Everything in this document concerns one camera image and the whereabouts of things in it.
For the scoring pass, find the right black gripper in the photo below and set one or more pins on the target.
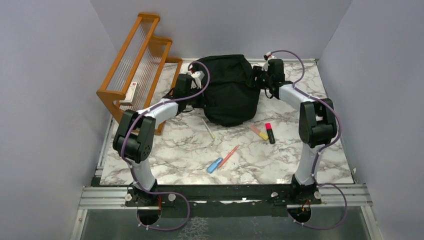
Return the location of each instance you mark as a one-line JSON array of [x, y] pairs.
[[257, 72]]

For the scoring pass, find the small white red box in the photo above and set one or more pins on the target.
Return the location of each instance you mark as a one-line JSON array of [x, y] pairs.
[[131, 94]]

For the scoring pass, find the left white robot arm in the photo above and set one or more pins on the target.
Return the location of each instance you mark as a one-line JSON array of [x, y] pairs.
[[134, 137]]

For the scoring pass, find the orange wooden rack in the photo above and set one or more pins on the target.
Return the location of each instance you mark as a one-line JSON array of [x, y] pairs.
[[141, 59]]

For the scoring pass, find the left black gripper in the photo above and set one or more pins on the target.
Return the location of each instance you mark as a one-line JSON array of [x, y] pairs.
[[202, 103]]

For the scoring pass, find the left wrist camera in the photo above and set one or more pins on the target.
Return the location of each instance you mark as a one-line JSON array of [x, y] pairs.
[[197, 77]]

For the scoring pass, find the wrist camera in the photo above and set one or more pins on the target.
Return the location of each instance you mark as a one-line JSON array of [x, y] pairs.
[[267, 57], [197, 77]]

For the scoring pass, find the black pink highlighter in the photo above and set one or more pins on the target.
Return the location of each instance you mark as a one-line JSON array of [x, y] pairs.
[[270, 133]]

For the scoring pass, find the white yellow-tipped pen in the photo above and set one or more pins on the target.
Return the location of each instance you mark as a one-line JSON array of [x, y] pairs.
[[208, 129]]

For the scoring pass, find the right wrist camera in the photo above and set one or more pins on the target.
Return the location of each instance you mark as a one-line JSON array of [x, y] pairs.
[[267, 57]]

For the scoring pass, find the orange pen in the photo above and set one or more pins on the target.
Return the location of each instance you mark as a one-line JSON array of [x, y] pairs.
[[228, 156]]

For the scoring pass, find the peach yellow highlighter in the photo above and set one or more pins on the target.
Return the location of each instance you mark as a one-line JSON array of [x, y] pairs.
[[258, 132]]

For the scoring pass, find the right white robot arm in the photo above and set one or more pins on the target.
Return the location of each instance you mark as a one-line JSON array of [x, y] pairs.
[[317, 125]]

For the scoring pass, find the blue glue stick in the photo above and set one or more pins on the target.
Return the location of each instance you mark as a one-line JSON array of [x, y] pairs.
[[213, 166]]

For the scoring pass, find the black backpack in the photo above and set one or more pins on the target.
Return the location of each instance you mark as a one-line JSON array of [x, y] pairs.
[[231, 98]]

